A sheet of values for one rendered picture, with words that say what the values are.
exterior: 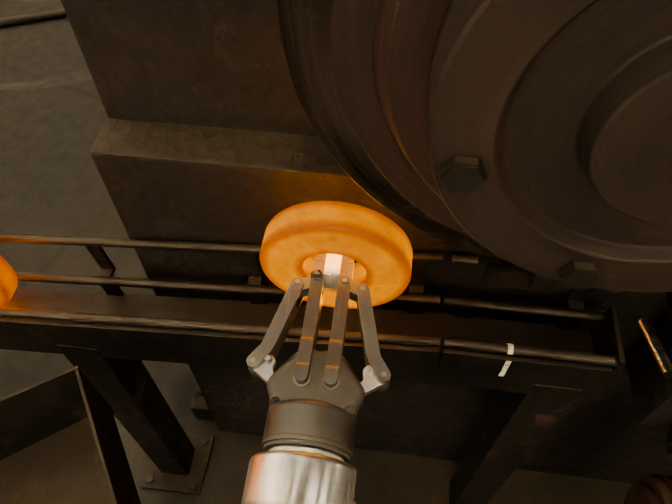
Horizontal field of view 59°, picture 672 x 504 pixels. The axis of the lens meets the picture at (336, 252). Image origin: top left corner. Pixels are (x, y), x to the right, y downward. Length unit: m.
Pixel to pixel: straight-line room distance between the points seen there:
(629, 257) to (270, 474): 0.29
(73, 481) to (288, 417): 0.38
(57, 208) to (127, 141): 1.23
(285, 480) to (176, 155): 0.36
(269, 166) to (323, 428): 0.28
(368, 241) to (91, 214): 1.39
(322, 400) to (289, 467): 0.07
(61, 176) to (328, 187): 1.45
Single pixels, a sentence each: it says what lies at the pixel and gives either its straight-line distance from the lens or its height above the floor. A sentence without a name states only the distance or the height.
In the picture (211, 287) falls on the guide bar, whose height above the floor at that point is 0.68.
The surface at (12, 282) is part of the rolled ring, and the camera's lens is 0.88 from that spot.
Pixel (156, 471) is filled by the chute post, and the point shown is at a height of 0.01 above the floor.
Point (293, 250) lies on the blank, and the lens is 0.57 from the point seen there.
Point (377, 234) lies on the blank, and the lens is 0.54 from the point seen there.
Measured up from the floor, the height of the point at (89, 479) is 0.61.
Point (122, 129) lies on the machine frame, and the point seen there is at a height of 0.87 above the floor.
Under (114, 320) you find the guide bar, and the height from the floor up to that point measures 0.68.
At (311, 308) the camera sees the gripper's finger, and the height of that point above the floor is 0.85.
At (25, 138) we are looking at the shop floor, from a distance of 2.18.
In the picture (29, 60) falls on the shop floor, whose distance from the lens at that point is 2.51.
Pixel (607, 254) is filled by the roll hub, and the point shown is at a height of 1.01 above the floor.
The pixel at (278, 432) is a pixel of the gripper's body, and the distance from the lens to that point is 0.48.
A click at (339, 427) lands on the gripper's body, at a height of 0.86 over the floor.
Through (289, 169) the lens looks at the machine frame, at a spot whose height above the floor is 0.87.
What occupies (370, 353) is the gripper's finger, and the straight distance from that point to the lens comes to 0.52.
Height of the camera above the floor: 1.32
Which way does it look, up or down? 54 degrees down
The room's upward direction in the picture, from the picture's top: straight up
